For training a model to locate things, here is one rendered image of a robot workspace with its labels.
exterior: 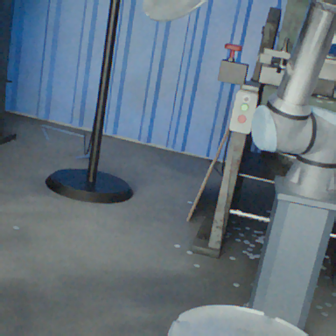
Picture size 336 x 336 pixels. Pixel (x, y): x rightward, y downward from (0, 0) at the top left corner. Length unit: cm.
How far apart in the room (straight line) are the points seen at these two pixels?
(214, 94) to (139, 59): 47
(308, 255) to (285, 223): 12
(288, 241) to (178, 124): 204
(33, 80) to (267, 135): 249
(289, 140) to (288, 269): 38
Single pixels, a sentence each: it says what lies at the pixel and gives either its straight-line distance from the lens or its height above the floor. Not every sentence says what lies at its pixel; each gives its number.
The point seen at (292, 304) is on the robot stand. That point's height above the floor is 13.
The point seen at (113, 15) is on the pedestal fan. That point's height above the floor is 75.
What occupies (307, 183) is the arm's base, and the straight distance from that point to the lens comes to 178.
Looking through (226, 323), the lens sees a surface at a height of 34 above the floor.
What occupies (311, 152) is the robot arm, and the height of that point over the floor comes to 57.
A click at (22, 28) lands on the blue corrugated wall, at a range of 398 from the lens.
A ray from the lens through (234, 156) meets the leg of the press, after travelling 229.
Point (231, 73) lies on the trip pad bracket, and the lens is 229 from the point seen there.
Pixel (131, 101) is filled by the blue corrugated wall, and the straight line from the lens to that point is 381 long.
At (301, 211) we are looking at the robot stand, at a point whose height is 41.
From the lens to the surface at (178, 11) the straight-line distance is 170.
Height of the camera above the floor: 92
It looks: 19 degrees down
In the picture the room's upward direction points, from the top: 11 degrees clockwise
